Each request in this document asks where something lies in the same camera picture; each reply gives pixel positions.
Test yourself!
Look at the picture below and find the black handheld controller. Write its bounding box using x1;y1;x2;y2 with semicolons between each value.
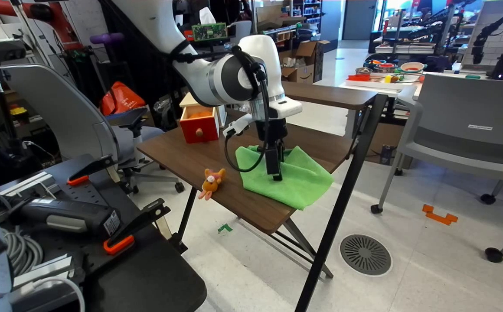
18;197;122;237

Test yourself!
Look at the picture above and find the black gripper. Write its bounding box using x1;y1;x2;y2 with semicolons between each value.
256;105;289;182

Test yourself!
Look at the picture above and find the grey office chair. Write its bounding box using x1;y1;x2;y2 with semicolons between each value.
0;64;164;194

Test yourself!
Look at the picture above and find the left orange black clamp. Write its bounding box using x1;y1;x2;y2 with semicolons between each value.
103;199;171;256

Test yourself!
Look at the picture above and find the round floor drain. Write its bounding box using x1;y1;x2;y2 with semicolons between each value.
341;234;393;275

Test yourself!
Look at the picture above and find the grey plastic chair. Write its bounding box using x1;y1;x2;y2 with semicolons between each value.
372;72;503;263

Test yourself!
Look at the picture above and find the right aluminium rail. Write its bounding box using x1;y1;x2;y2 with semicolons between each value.
0;171;60;197

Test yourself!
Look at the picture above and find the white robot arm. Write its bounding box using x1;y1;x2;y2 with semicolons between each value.
113;0;303;180

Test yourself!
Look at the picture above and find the green towel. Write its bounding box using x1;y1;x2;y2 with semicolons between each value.
237;145;334;209

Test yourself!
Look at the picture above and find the green circuit board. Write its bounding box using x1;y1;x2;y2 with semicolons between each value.
193;22;230;41

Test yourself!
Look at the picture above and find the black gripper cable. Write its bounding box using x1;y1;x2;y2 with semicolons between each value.
223;128;270;175

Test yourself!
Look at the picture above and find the orange bag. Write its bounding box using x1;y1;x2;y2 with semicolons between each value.
101;81;146;116

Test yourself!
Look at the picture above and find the red wooden drawer box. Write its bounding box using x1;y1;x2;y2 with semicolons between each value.
179;91;219;143

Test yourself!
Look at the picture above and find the orange floor tape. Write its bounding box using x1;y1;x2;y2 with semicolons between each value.
422;204;459;225

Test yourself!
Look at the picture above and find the brown folding table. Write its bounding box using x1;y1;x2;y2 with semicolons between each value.
141;81;388;312

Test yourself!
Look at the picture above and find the green floor tape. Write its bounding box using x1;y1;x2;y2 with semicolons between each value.
218;223;233;234

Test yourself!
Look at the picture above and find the orange plush toy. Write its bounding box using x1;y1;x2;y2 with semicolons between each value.
200;168;226;201

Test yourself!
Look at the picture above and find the right orange black clamp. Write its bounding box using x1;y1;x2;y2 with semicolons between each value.
67;156;113;187

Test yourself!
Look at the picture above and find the grey coiled cable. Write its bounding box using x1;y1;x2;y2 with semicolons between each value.
0;225;46;277

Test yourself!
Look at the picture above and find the orange black clamp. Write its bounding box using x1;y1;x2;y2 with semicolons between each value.
67;156;113;187
103;199;171;256

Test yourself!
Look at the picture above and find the aluminium rail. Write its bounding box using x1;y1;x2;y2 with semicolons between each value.
0;171;60;197
15;254;74;287

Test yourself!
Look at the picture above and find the left aluminium rail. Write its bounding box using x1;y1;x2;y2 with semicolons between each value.
15;254;74;287

